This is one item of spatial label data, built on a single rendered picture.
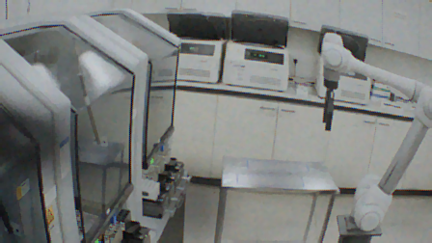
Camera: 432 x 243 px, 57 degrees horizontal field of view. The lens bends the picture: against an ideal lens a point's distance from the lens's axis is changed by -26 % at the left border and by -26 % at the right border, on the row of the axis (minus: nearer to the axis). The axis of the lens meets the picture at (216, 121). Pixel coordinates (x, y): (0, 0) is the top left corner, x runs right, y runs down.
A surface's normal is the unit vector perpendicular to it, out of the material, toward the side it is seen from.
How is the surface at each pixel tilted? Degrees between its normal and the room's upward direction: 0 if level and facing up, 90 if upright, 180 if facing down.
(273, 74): 90
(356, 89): 90
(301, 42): 90
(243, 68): 90
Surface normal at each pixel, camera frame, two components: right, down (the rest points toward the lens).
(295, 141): -0.11, 0.24
